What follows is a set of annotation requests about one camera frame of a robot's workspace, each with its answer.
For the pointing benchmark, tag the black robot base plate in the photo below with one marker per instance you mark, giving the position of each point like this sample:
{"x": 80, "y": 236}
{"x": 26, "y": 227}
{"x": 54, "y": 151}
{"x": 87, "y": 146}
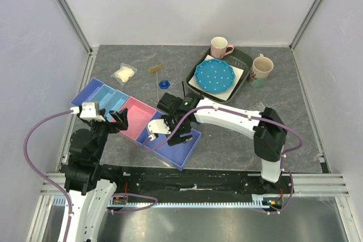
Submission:
{"x": 192, "y": 183}

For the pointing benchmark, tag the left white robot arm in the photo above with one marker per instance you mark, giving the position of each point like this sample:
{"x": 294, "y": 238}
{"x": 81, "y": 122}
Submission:
{"x": 88, "y": 184}

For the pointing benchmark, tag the tan test tube brush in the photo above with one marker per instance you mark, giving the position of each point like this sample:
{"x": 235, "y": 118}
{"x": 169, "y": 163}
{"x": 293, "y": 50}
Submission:
{"x": 151, "y": 70}

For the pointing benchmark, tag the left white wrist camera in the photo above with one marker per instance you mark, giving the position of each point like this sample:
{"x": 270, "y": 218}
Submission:
{"x": 90, "y": 111}

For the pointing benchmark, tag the multicolour compartment organizer tray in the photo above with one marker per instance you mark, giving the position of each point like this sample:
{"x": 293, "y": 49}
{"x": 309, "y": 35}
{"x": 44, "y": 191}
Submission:
{"x": 139, "y": 114}

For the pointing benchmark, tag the dark green plastic tray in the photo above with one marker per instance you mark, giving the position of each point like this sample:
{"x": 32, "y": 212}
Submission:
{"x": 238, "y": 59}

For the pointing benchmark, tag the slotted cable duct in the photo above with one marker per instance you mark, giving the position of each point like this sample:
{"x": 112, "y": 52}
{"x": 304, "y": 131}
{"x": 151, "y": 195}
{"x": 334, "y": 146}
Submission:
{"x": 259, "y": 202}

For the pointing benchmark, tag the clear test tube rack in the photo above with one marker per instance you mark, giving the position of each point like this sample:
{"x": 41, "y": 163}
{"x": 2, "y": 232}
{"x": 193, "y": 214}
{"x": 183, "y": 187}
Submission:
{"x": 260, "y": 107}

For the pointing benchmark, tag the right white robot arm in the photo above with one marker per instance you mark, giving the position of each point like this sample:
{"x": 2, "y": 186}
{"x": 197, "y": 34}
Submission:
{"x": 269, "y": 139}

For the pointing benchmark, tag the pink ceramic mug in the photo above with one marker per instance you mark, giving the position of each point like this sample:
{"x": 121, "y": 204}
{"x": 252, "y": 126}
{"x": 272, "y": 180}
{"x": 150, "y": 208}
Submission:
{"x": 219, "y": 47}

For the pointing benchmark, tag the bag of cotton balls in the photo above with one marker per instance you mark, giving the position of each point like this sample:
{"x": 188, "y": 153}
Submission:
{"x": 124, "y": 73}

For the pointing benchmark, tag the cream floral mug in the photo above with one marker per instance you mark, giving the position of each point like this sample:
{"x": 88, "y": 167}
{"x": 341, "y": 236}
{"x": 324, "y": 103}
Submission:
{"x": 261, "y": 68}

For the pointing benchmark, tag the white square plate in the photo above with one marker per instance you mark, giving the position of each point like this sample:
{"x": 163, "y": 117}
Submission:
{"x": 223, "y": 96}

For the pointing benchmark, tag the blue polka dot plate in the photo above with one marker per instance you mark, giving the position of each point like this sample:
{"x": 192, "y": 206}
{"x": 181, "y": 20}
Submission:
{"x": 214, "y": 76}

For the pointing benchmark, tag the glass stirring rod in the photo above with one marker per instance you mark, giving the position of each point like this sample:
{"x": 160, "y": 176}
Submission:
{"x": 157, "y": 86}

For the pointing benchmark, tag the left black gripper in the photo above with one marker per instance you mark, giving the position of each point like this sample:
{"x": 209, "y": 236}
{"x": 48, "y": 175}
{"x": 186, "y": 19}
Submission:
{"x": 121, "y": 120}

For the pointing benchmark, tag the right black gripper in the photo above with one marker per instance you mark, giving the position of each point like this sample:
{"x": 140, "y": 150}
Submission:
{"x": 176, "y": 138}

